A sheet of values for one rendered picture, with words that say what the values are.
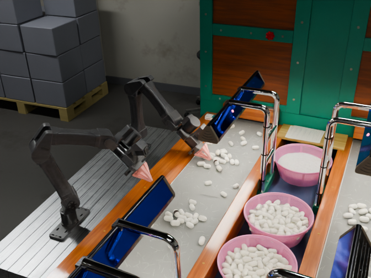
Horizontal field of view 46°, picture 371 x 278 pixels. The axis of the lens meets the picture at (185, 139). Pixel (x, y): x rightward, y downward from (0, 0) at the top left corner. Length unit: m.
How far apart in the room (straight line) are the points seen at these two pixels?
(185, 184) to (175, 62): 2.82
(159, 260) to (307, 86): 1.19
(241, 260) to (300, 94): 1.03
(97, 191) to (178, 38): 2.75
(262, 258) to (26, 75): 3.26
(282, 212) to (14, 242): 1.06
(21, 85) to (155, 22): 1.45
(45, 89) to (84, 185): 2.28
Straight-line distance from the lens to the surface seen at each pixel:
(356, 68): 2.20
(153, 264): 1.56
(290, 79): 2.27
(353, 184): 2.02
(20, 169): 3.66
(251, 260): 1.58
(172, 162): 2.02
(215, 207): 1.79
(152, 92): 2.03
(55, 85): 4.19
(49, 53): 4.08
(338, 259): 1.14
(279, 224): 1.72
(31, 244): 1.85
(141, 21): 4.66
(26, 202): 3.27
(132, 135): 1.71
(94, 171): 2.19
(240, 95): 1.87
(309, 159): 2.15
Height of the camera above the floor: 1.84
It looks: 29 degrees down
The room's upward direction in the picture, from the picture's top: 2 degrees counter-clockwise
